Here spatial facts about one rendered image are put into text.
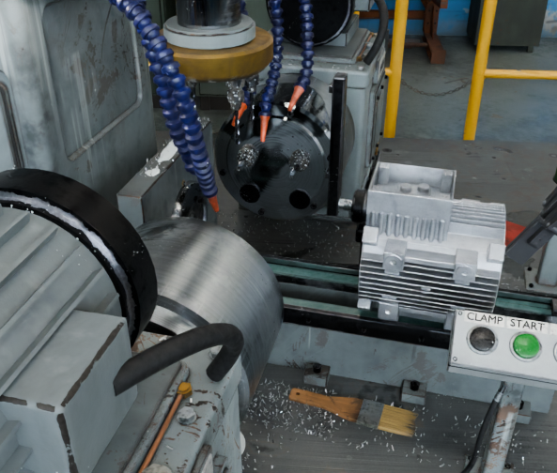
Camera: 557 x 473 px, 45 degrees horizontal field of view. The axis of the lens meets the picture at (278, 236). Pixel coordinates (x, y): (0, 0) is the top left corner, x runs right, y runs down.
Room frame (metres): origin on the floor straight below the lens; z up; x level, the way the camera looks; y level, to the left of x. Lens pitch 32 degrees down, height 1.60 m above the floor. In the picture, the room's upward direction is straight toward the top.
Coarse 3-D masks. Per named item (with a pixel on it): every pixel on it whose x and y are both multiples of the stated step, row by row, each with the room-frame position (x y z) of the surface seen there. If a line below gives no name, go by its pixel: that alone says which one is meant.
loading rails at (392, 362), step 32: (288, 288) 0.97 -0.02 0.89; (320, 288) 0.96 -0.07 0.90; (352, 288) 0.94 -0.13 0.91; (288, 320) 0.87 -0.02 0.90; (320, 320) 0.85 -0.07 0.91; (352, 320) 0.84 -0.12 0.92; (384, 320) 0.83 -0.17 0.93; (416, 320) 0.85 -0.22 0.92; (544, 320) 0.86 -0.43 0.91; (288, 352) 0.87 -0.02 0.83; (320, 352) 0.85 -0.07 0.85; (352, 352) 0.84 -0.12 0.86; (384, 352) 0.83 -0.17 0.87; (416, 352) 0.81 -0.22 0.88; (320, 384) 0.82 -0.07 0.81; (416, 384) 0.80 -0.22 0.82; (448, 384) 0.80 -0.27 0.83; (480, 384) 0.79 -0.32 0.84
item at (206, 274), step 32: (160, 224) 0.74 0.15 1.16; (192, 224) 0.73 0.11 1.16; (160, 256) 0.66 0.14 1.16; (192, 256) 0.67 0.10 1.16; (224, 256) 0.69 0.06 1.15; (256, 256) 0.72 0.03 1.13; (160, 288) 0.60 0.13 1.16; (192, 288) 0.61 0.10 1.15; (224, 288) 0.63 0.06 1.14; (256, 288) 0.67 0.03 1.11; (160, 320) 0.56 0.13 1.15; (192, 320) 0.58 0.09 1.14; (224, 320) 0.59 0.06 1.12; (256, 320) 0.63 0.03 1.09; (256, 352) 0.60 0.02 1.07; (256, 384) 0.60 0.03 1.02
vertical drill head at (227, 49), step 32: (192, 0) 0.93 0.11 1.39; (224, 0) 0.93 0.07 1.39; (160, 32) 0.99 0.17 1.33; (192, 32) 0.91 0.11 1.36; (224, 32) 0.92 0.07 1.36; (256, 32) 0.99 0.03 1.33; (192, 64) 0.88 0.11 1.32; (224, 64) 0.88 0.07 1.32; (256, 64) 0.91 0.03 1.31; (192, 96) 1.02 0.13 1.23
